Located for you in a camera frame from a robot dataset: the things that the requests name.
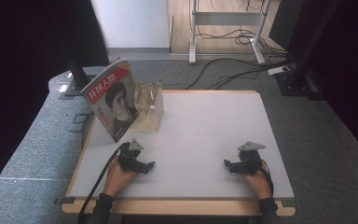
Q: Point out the person's right hand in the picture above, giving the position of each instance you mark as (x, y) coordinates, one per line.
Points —
(258, 183)

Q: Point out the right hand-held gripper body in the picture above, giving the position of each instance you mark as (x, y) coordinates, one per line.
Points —
(248, 158)

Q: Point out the clear acrylic holder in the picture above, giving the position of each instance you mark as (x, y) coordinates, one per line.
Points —
(155, 109)

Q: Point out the magazine with portrait cover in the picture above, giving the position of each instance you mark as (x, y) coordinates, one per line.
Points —
(112, 102)

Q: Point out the black metal stand post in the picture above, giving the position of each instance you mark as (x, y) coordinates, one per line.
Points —
(301, 62)
(77, 62)

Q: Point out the white metal stand frame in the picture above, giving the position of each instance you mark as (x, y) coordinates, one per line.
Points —
(227, 18)

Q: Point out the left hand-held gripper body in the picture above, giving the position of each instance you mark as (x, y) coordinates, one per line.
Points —
(127, 158)

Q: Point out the white power strip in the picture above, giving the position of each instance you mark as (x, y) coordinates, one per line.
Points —
(278, 70)

